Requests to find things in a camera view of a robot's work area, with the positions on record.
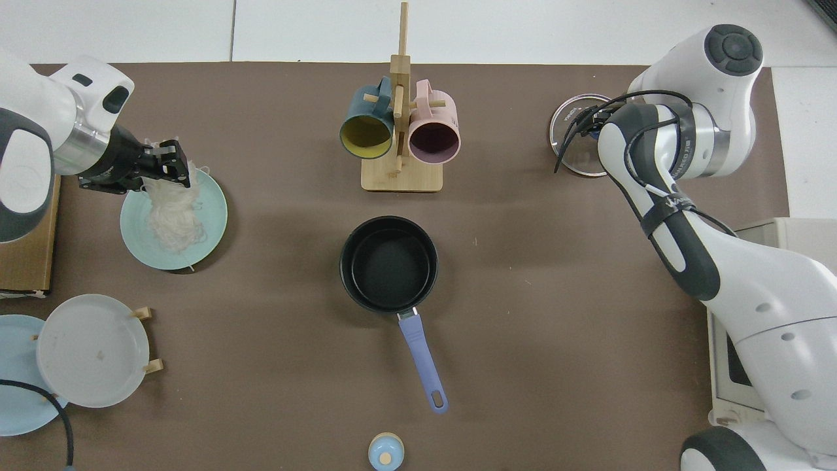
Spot glass lid with blue knob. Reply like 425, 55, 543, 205
548, 94, 619, 178

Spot white vermicelli bundle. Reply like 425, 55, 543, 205
141, 135, 213, 256

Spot teal round plate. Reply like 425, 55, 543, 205
120, 164, 229, 271

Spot grey plate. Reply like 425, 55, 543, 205
36, 294, 150, 409

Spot wooden plate rack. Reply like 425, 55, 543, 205
31, 306, 164, 375

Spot light blue plate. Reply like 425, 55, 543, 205
0, 315, 69, 437

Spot pink cup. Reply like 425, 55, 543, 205
407, 79, 462, 164

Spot brown table cloth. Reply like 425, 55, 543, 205
0, 62, 791, 471

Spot dark teal cup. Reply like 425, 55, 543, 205
339, 77, 396, 160

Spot wooden cup stand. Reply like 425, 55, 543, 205
361, 1, 443, 193

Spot pale toaster oven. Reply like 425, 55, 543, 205
706, 218, 837, 429

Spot small blue round thing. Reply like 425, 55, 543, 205
367, 432, 405, 471

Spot wire basket with wooden floor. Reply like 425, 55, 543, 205
0, 173, 63, 300

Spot black pot with blue handle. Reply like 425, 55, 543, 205
339, 216, 450, 415

